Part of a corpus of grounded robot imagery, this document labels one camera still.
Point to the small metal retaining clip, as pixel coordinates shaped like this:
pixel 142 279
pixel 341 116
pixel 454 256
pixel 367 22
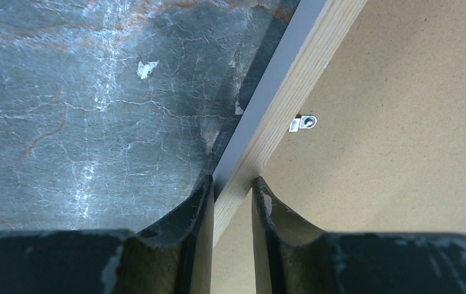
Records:
pixel 302 122

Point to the brown cardboard backing board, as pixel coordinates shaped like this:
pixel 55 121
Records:
pixel 388 152

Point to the light wooden picture frame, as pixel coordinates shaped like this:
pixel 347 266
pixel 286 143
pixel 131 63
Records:
pixel 314 33

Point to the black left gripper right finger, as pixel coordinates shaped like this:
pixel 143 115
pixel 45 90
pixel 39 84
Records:
pixel 292 255

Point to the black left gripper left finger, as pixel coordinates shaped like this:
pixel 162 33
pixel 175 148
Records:
pixel 172 255

